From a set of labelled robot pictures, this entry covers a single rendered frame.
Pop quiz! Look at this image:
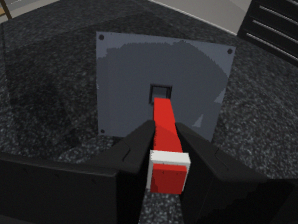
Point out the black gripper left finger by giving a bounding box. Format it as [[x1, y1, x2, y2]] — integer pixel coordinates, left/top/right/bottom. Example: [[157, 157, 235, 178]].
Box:
[[0, 120, 156, 224]]

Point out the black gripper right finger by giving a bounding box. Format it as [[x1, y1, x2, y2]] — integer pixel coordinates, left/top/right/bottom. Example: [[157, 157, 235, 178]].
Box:
[[174, 123, 298, 224]]

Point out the dark grey sloped panel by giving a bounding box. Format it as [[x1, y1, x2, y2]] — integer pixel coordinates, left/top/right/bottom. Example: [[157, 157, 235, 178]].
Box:
[[96, 31, 235, 143]]

